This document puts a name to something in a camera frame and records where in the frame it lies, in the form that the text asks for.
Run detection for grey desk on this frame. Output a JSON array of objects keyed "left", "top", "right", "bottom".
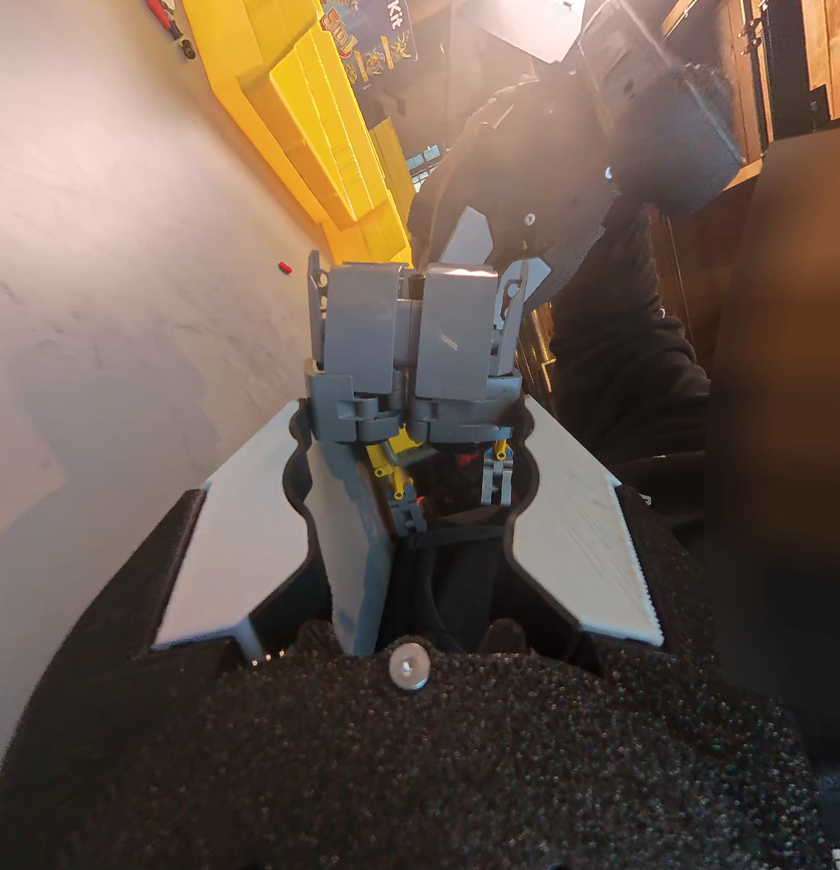
[{"left": 0, "top": 0, "right": 421, "bottom": 783}]

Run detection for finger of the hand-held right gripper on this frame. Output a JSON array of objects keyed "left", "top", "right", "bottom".
[
  {"left": 434, "top": 206, "right": 494, "bottom": 269},
  {"left": 522, "top": 258, "right": 555, "bottom": 310}
]

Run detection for red and black toy pieces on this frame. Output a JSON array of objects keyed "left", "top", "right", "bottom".
[{"left": 145, "top": 0, "right": 198, "bottom": 61}]

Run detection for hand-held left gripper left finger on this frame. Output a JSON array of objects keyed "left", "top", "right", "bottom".
[{"left": 151, "top": 400, "right": 326, "bottom": 653}]

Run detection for grey Lego engine assembly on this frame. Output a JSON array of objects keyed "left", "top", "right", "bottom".
[{"left": 304, "top": 250, "right": 533, "bottom": 446}]

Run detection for yellow toy robot body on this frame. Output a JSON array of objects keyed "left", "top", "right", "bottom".
[{"left": 303, "top": 435, "right": 517, "bottom": 659}]

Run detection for blue toy kit box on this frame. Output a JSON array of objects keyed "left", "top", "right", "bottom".
[{"left": 321, "top": 0, "right": 421, "bottom": 89}]

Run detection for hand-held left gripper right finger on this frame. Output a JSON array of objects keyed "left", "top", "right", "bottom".
[{"left": 505, "top": 396, "right": 666, "bottom": 647}]

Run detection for yellow plastic bin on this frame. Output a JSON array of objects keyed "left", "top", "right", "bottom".
[{"left": 182, "top": 0, "right": 414, "bottom": 267}]

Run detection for person's right forearm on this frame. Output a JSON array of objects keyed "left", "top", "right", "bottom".
[{"left": 546, "top": 204, "right": 712, "bottom": 490}]

